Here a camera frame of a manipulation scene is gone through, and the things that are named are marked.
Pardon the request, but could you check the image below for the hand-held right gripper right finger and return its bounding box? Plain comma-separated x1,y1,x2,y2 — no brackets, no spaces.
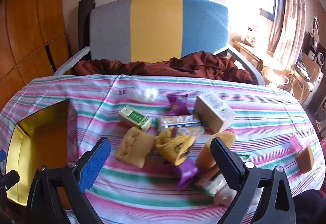
210,137,297,224

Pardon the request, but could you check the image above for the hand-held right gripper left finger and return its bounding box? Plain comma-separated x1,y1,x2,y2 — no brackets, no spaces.
25,137,112,224

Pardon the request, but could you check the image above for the yellow sponge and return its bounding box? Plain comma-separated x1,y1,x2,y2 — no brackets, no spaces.
196,131,236,176
115,126,155,169

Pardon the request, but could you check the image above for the gold tin box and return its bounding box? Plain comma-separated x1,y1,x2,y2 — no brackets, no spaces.
6,100,70,206

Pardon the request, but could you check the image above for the purple snack packet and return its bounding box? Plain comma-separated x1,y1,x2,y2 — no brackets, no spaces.
166,94,190,115
163,158,199,191

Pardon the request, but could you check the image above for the green and white small box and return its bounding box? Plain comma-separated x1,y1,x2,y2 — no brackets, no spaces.
118,105,152,132

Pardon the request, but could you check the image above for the cracker packet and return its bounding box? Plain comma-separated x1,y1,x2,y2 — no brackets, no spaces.
156,115,206,136
194,154,251,197

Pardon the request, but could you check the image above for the small clear plastic ball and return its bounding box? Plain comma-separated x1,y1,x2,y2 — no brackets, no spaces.
129,86,159,102

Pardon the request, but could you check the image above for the striped tablecloth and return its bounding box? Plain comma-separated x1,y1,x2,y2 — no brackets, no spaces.
0,74,322,224

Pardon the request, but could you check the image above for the pink plastic item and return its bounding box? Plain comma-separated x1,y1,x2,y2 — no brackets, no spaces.
289,133,305,152

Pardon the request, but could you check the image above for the small brown sponge piece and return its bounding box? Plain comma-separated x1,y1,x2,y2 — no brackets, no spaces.
295,145,314,174

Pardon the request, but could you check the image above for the maroon cloth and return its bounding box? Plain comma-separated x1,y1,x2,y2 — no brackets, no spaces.
73,51,255,84

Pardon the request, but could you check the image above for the wooden desk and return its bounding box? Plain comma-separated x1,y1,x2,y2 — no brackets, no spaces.
230,39,270,71

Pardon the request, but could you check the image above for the white box on windowsill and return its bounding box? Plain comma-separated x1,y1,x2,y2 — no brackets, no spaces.
244,24,260,47

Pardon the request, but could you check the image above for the wooden wardrobe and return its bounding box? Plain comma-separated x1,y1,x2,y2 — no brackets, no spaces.
0,0,73,102

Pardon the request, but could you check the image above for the black stereo unit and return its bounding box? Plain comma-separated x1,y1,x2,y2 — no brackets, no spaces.
302,31,326,112

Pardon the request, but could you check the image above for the grey yellow blue chair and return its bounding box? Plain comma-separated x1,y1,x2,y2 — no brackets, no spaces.
52,0,265,85

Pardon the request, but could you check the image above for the beige patterned curtain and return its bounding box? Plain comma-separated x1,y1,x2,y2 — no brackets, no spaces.
266,0,306,69

